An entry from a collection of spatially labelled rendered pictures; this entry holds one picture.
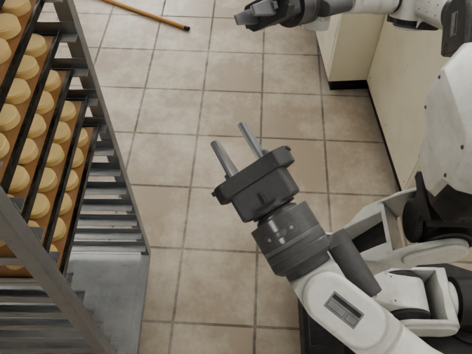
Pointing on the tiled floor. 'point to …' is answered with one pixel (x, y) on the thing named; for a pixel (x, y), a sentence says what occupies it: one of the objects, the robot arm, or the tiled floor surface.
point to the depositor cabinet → (349, 48)
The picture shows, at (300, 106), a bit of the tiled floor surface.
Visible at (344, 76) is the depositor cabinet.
